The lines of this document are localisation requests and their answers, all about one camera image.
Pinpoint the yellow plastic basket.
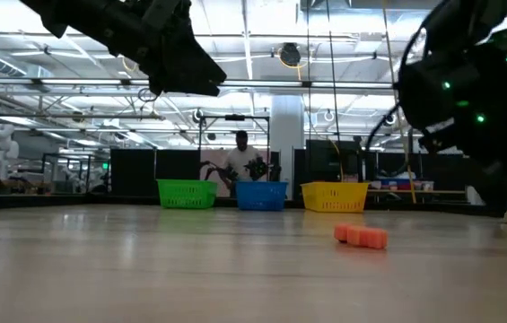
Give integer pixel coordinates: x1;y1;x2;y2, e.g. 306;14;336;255
300;181;370;214

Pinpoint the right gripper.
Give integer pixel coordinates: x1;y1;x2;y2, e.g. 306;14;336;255
396;39;507;153

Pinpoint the orange plastic Halloween figure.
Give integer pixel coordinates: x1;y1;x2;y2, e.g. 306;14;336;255
333;223;389;250

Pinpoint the yellow hanging cable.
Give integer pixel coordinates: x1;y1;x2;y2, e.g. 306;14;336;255
380;0;418;205

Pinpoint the black overhead camera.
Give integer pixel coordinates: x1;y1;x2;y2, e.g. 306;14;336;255
278;41;302;68

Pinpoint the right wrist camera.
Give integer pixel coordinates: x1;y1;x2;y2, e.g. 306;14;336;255
423;0;507;51

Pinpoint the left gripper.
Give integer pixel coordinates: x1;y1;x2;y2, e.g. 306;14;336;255
19;0;228;98

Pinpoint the green plastic basket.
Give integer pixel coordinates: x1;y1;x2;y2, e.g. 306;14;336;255
156;179;219;210

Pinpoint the blue plastic basket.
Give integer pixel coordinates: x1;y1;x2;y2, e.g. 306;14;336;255
234;180;290;212

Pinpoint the black background gantry frame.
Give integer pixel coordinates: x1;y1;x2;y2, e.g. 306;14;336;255
197;113;272;180

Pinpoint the background table with containers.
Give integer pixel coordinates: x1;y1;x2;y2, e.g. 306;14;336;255
364;170;468;203

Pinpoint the person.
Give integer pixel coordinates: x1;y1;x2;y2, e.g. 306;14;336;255
220;129;267;197

